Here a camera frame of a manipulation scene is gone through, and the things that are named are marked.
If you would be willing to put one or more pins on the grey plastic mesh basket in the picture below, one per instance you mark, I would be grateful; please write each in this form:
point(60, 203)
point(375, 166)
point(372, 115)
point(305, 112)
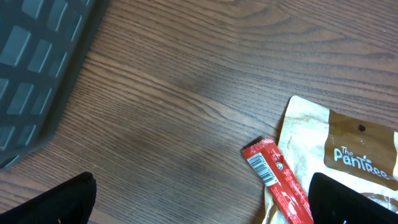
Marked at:
point(43, 46)

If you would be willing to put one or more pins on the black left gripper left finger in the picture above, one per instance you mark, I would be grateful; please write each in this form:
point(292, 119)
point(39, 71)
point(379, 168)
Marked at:
point(71, 202)

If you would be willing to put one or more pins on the brown white snack bag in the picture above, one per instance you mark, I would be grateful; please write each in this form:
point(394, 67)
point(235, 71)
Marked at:
point(358, 154)

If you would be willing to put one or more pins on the red stick sachet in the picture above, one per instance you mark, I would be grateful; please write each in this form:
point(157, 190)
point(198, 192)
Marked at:
point(287, 200)

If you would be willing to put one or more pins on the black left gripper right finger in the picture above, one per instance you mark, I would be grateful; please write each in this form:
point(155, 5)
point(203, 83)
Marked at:
point(333, 202)

